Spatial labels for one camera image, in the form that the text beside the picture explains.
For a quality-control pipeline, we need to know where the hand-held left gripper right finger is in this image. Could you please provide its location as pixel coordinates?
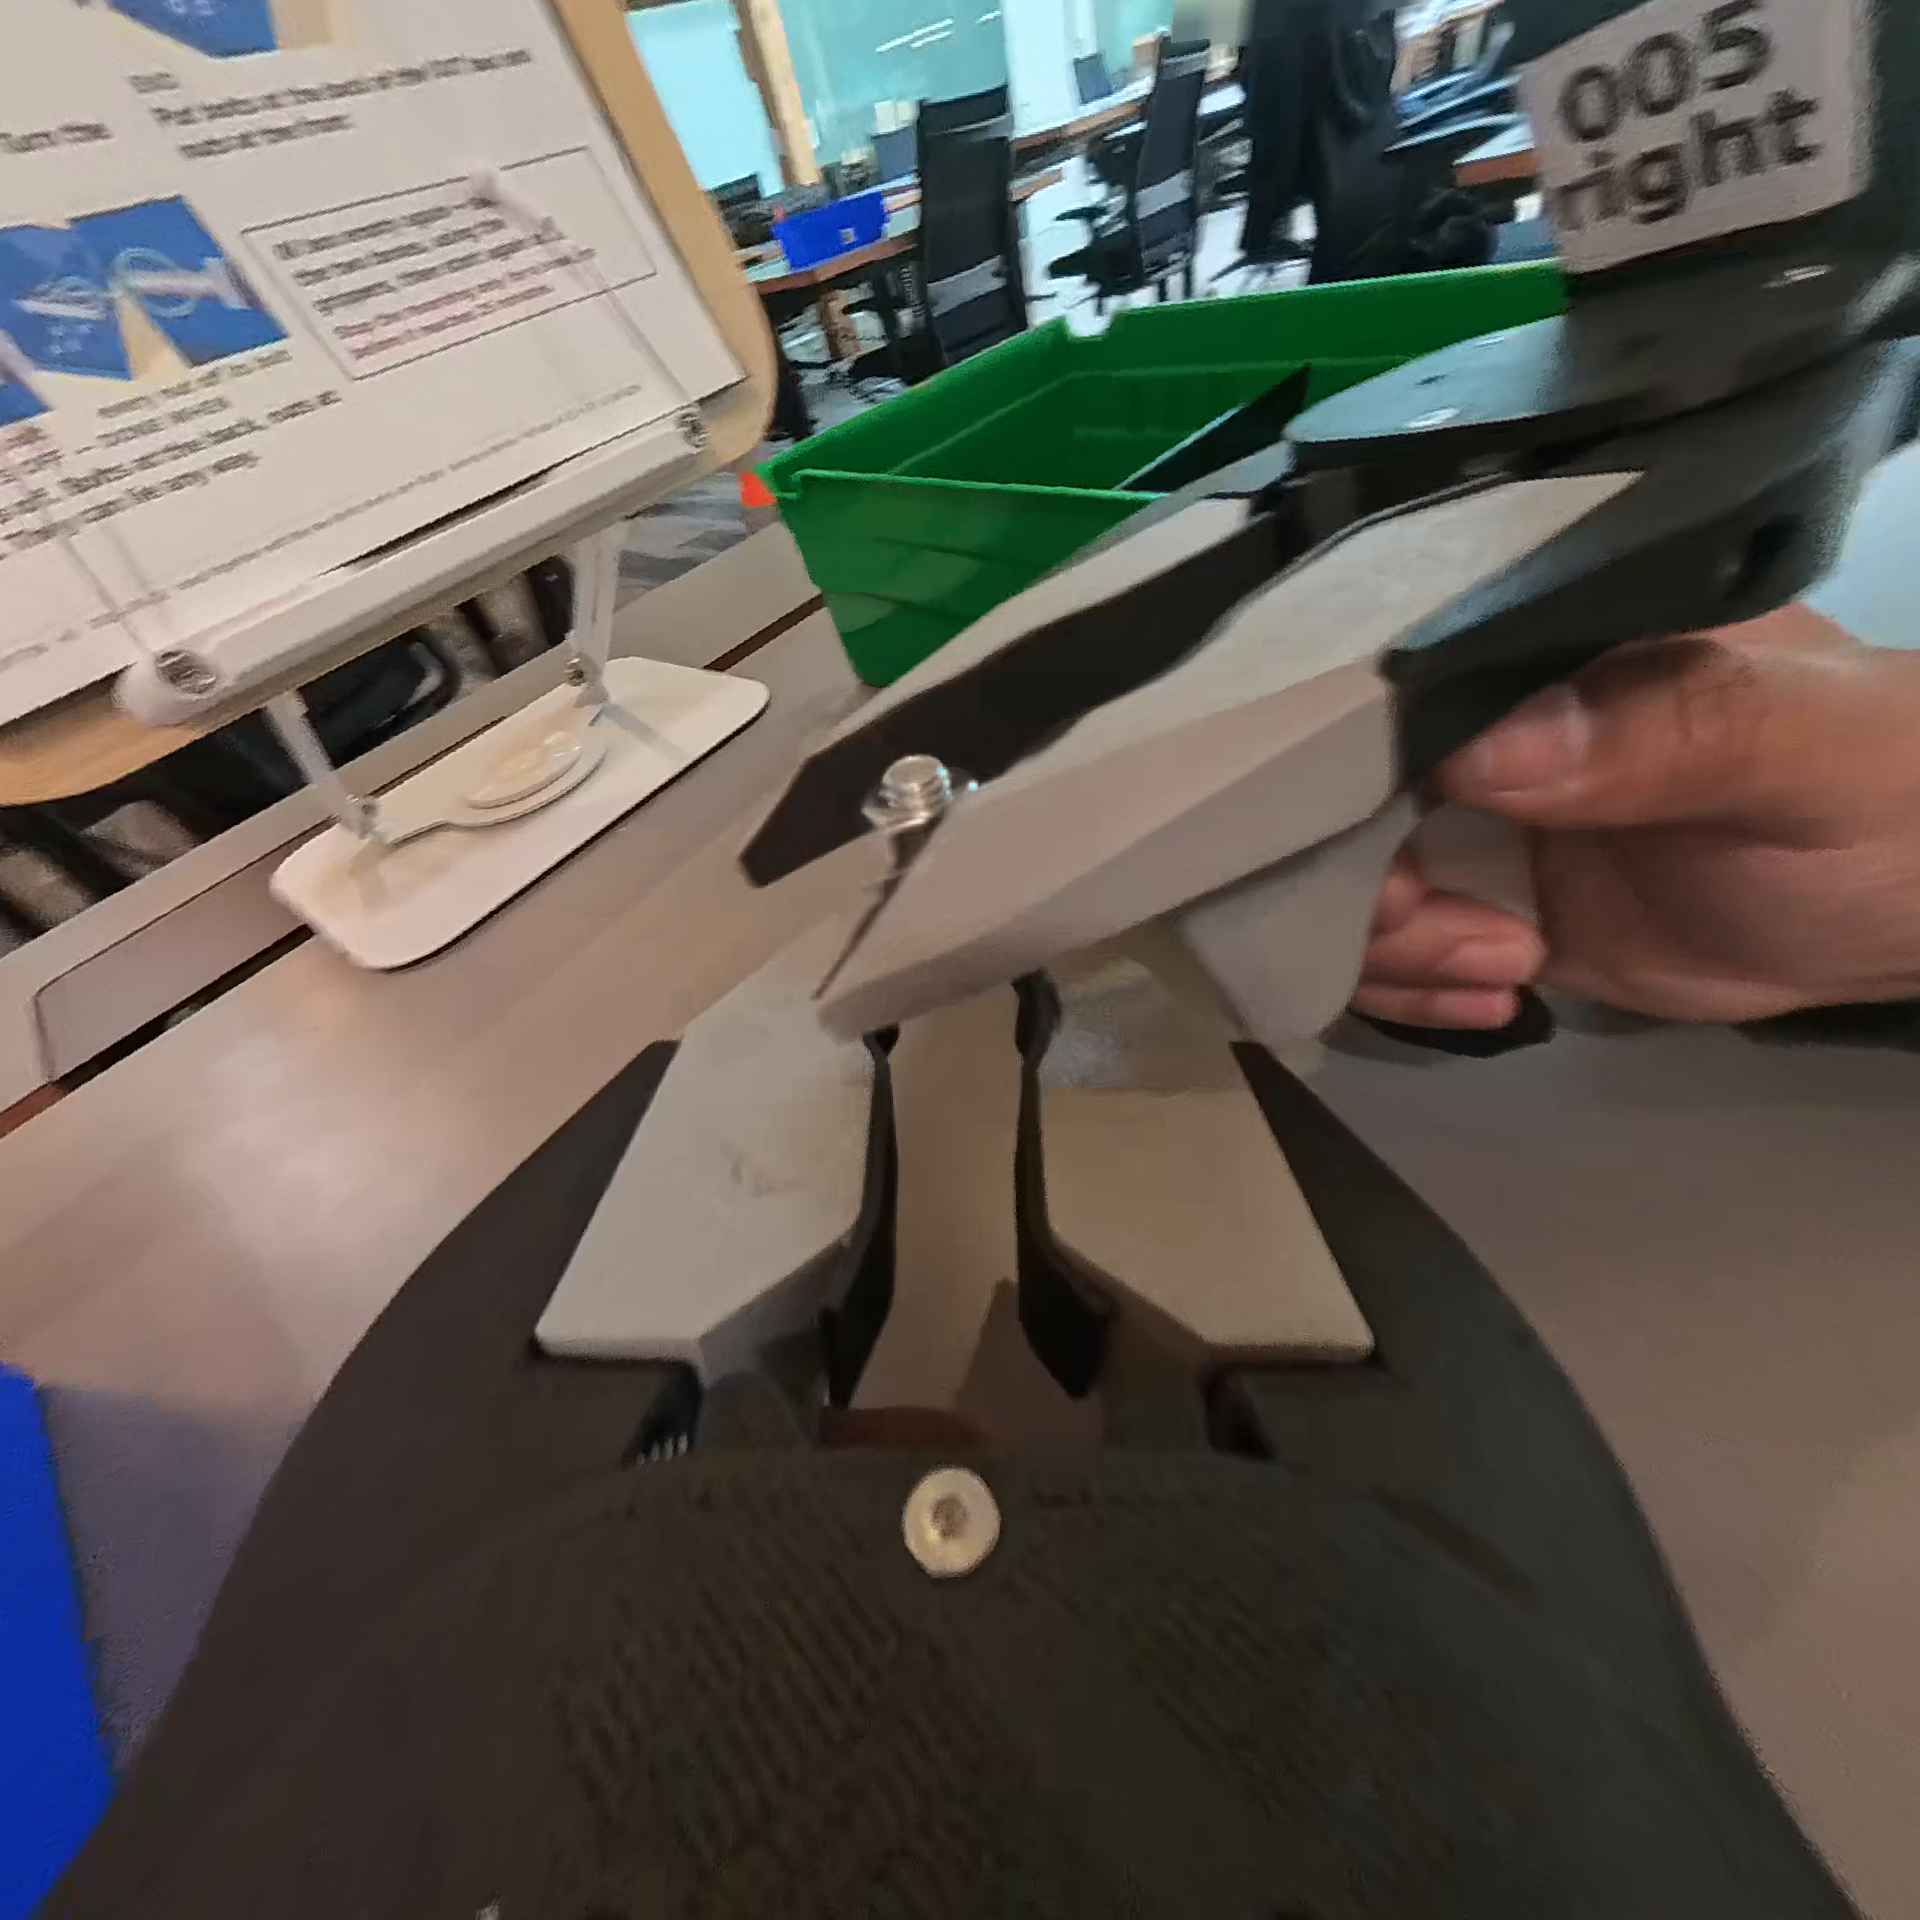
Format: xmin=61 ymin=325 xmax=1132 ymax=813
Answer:
xmin=1012 ymin=933 xmax=1375 ymax=1400

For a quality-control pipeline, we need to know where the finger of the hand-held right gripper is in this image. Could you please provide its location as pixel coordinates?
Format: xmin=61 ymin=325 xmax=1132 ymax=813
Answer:
xmin=814 ymin=469 xmax=1643 ymax=1051
xmin=739 ymin=492 xmax=1309 ymax=886

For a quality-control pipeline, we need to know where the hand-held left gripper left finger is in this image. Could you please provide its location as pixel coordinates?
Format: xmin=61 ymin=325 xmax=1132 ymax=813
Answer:
xmin=535 ymin=937 xmax=903 ymax=1408

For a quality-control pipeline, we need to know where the green plastic bin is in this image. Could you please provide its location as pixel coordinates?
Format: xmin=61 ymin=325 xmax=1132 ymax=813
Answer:
xmin=755 ymin=262 xmax=1569 ymax=688

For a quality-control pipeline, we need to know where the blue plastic bin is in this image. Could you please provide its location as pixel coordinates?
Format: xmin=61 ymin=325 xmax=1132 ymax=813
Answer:
xmin=0 ymin=1363 xmax=118 ymax=1920

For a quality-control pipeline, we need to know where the person's right hand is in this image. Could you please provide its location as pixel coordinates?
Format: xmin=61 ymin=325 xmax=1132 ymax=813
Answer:
xmin=1342 ymin=603 xmax=1920 ymax=1038

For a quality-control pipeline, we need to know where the black bin divider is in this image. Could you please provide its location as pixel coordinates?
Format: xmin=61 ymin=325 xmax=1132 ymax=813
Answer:
xmin=1118 ymin=363 xmax=1315 ymax=494

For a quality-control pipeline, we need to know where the black office chair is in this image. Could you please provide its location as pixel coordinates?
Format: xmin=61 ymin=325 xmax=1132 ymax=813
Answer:
xmin=914 ymin=88 xmax=1037 ymax=376
xmin=1050 ymin=36 xmax=1217 ymax=318

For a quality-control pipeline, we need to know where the small blue bin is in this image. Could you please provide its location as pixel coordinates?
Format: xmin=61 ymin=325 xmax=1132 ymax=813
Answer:
xmin=773 ymin=192 xmax=889 ymax=270

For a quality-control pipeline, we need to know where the printed instruction sheet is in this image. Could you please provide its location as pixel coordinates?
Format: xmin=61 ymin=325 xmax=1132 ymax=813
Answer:
xmin=0 ymin=0 xmax=747 ymax=684

